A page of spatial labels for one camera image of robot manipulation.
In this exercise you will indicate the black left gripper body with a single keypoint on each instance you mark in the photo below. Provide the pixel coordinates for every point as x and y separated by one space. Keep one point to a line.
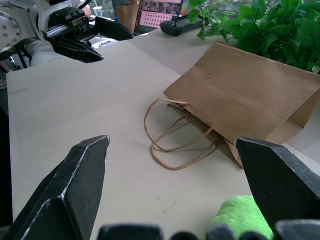
66 21

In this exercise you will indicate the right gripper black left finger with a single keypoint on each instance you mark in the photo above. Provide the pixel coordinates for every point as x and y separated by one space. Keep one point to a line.
72 185

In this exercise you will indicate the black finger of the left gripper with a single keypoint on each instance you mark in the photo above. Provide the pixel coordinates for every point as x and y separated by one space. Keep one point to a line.
77 51
112 28

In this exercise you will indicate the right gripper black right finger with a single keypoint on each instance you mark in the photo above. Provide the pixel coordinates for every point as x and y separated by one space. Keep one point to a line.
277 180

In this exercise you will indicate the small brown paper bag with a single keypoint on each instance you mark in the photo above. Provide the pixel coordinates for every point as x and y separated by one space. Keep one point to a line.
128 13

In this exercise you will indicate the clear plastic cup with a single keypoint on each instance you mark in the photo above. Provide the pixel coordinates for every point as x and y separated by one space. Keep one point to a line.
97 11

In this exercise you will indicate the monitor with pink screen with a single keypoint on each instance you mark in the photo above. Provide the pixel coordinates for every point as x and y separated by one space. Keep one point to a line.
160 12

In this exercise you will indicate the green soft toy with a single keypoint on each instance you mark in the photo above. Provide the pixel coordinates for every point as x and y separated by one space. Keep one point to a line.
237 215

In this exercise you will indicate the black handheld controller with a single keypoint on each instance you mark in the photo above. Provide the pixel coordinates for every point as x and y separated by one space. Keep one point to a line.
178 26

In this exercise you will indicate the green leafy artificial plant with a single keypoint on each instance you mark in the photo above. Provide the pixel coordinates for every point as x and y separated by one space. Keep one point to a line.
270 27

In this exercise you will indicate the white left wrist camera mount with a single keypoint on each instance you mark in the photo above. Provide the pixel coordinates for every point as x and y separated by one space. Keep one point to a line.
43 15

